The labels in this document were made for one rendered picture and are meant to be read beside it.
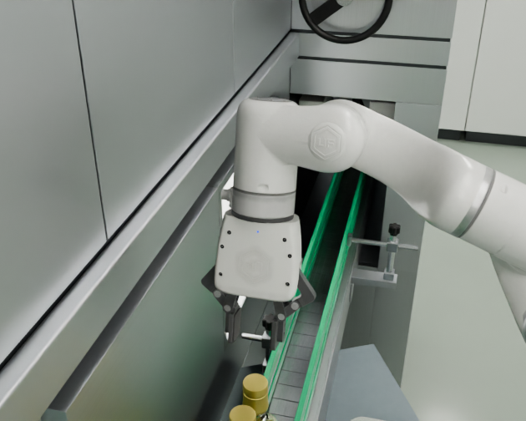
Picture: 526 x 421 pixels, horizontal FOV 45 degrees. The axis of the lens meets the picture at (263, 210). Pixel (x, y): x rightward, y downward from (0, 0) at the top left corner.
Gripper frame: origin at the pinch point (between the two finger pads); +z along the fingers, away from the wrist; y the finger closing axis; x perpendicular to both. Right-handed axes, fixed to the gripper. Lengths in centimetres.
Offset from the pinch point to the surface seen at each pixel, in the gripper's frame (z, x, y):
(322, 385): 28.3, 38.5, 5.2
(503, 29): -51, 366, 63
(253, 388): 9.1, 1.1, 0.0
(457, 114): 5, 381, 43
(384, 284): 21, 78, 14
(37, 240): -16.6, -23.6, -15.0
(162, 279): -5.3, -1.4, -12.1
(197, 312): 5.4, 13.1, -12.1
